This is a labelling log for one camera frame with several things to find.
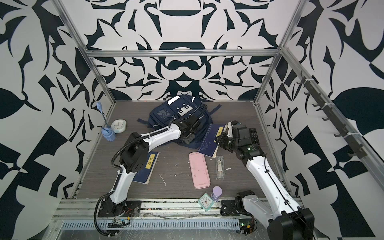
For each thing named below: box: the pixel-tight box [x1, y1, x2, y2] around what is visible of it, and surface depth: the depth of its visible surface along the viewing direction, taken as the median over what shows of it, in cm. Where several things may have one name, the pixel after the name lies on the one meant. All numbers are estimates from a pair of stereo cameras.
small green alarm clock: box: [198, 192, 214, 211], surface depth 76 cm
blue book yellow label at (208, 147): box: [198, 123, 226, 159], surface depth 83 cm
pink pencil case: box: [188, 151, 211, 190], surface depth 86 cm
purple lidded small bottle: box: [211, 185, 223, 201], surface depth 73 cm
